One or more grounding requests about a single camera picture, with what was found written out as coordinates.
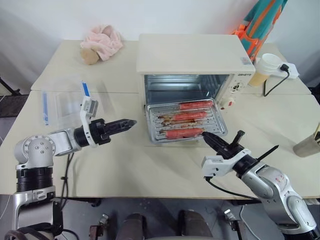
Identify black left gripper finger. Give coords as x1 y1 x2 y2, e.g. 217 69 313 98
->
106 121 138 138
104 118 138 131

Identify thin black zip tie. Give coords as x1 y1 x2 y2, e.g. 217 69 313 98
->
256 145 280 161

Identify metal table caster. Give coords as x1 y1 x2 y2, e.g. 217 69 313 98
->
89 213 110 237
223 208 241 233

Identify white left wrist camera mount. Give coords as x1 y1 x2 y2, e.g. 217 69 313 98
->
79 96 111 149

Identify black furniture frame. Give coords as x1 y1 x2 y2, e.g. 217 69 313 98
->
0 74 29 119

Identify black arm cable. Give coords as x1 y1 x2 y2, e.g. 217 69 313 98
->
204 176 262 201
59 151 76 211

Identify metal baking tray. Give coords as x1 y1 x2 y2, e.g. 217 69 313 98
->
146 98 229 145

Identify tan round plush piece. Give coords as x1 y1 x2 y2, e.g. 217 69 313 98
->
80 47 100 66

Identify white paper cup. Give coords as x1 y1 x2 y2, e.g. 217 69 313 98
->
248 52 283 88

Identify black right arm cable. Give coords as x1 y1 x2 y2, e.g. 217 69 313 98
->
204 176 262 201

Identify teal orange folded fabric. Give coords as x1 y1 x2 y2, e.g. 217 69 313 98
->
231 0 289 63

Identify dark brown ring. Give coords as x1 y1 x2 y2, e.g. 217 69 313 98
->
3 225 55 240

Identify beige cylindrical container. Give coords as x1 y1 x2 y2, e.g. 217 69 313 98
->
292 121 320 158

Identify glass toaster oven door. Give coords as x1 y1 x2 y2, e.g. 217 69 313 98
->
143 103 210 149

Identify orange plastic bracket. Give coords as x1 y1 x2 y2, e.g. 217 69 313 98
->
231 23 262 62

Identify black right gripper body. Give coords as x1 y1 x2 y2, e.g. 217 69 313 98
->
216 141 246 161

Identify clear plastic zip bag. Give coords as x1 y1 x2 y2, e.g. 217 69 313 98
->
41 79 110 128

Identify white power strip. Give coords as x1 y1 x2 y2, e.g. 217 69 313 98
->
271 62 300 81

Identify black plug with cable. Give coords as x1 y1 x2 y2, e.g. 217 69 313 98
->
262 63 291 98

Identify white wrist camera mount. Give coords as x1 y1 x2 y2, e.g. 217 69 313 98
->
201 148 252 179
79 96 111 149

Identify pink fluffy cloth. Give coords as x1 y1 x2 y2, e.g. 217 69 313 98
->
80 24 124 62

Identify grilled red sausage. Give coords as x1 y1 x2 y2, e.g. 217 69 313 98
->
164 127 206 140
178 100 214 110
172 111 209 122

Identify red white oven knob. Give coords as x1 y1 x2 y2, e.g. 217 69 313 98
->
219 96 237 112

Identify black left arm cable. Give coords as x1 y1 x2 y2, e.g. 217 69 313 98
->
59 151 76 211

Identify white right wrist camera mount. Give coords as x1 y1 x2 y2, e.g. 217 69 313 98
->
201 148 252 179

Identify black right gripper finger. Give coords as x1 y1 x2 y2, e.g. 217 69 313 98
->
201 131 228 153
230 129 246 150

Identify white floor cable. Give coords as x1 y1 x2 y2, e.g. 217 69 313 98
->
239 204 261 240

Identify cream toaster oven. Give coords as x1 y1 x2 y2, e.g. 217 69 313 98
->
136 33 256 114

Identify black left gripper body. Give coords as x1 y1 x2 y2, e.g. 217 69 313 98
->
89 118 111 146

